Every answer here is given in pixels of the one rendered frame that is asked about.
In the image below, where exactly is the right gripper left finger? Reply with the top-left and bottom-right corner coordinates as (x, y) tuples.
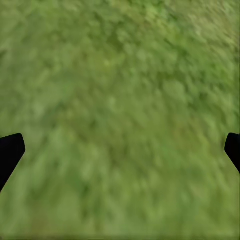
(0, 133), (26, 192)

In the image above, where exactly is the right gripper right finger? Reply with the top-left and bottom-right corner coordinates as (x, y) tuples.
(224, 133), (240, 172)

